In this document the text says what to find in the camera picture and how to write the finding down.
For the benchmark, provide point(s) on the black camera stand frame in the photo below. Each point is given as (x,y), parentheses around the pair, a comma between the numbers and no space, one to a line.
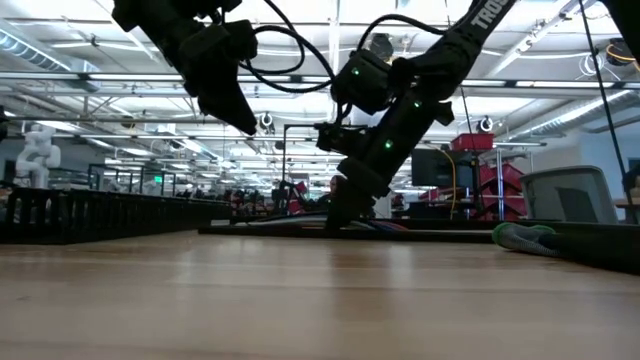
(284,160)

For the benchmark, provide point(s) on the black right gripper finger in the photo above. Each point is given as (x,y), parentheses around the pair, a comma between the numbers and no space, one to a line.
(350,210)

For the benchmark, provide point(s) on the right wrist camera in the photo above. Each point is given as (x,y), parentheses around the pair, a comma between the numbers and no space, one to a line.
(345,140)

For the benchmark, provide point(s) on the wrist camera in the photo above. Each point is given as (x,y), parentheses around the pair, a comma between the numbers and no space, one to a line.
(230,40)
(345,140)

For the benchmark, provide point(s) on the computer monitor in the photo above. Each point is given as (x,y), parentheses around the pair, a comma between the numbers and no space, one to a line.
(440,170)

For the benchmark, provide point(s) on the person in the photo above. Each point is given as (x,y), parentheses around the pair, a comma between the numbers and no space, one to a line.
(336,186)

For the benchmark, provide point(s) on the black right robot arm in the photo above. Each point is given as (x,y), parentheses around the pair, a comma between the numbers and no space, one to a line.
(480,30)

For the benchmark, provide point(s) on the black work glove green cuff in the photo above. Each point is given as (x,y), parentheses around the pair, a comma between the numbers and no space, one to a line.
(525,240)

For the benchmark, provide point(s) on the red bin shelf rack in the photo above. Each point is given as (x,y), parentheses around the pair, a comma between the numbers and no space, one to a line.
(505,180)

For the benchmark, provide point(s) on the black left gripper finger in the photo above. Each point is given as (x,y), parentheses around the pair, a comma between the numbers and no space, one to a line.
(230,107)

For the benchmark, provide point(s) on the silver ventilation duct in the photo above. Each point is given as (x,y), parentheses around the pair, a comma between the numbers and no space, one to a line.
(575,115)
(30,52)

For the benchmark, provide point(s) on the black duct cover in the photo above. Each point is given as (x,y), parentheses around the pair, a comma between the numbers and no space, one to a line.
(280,233)

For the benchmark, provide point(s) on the long ceiling light bar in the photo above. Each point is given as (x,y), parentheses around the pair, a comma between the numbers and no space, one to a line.
(125,77)

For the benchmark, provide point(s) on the wooden desk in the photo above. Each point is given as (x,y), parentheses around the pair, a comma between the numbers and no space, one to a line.
(620,202)

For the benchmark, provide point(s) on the white robot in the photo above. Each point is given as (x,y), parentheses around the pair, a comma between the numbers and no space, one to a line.
(37,155)

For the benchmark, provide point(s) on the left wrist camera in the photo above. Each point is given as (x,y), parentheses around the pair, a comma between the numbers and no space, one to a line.
(230,40)

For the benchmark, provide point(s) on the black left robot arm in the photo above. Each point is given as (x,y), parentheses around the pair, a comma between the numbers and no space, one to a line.
(150,20)

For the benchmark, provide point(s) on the grey mesh office chair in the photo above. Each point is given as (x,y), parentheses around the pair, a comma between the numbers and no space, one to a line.
(570,190)

